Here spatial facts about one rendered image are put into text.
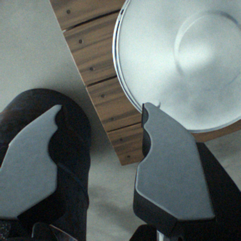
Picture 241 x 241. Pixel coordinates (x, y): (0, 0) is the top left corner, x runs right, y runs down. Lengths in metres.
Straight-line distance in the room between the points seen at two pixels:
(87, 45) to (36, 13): 0.41
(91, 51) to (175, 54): 0.12
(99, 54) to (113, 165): 0.69
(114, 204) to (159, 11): 1.07
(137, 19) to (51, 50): 0.45
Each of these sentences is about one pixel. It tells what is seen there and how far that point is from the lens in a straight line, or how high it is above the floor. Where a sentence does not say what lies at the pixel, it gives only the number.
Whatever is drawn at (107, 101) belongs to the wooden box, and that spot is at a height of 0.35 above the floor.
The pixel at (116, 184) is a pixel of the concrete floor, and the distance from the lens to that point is 1.03.
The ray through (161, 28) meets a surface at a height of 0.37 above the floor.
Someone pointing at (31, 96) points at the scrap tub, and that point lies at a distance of 0.68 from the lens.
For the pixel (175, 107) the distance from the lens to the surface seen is 0.33.
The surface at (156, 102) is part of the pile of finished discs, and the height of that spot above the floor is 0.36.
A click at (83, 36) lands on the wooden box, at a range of 0.29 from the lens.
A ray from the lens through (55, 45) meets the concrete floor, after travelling 0.68.
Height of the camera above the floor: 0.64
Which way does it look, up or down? 57 degrees down
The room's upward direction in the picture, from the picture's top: 176 degrees clockwise
